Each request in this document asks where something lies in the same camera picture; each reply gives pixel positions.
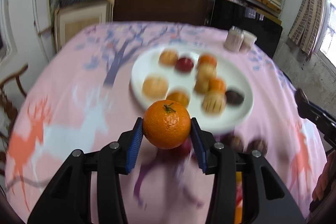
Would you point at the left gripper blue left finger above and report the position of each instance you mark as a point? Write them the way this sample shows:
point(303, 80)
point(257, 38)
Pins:
point(133, 145)

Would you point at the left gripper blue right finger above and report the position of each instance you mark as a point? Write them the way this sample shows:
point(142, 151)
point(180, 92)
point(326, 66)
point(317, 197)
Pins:
point(199, 145)

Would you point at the pink drink can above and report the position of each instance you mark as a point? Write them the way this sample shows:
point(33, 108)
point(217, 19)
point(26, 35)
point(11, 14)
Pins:
point(234, 39)

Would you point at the pink deer print tablecloth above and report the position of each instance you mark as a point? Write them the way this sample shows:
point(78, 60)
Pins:
point(109, 75)

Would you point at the large yellow round fruit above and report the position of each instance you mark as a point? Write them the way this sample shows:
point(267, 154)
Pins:
point(155, 87)

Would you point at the pale yellow fruit on plate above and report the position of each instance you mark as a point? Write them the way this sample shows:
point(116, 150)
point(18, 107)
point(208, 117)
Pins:
point(206, 71)

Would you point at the cardboard framed panel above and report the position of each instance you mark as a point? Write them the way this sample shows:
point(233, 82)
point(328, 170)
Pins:
point(72, 19)

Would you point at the tan yellow fruit on plate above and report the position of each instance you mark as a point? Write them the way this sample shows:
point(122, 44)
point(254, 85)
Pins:
point(168, 58)

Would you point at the small red plum on plate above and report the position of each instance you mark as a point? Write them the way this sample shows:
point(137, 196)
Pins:
point(184, 64)

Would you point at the dark purple fruit on plate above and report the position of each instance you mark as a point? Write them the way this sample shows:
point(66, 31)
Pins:
point(234, 98)

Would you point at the white oval plate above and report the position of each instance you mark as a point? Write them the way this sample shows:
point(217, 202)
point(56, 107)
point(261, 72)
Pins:
point(147, 64)

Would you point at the white paper cup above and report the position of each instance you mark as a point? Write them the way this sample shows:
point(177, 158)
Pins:
point(248, 41)

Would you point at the large orange mandarin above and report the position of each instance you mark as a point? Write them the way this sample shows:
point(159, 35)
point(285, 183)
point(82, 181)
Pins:
point(166, 124)

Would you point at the yellow-orange fruit on plate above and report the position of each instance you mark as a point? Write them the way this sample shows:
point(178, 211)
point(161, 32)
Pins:
point(179, 96)

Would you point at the small orange on plate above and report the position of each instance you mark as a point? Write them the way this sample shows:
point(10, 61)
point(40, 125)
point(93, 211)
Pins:
point(207, 59)

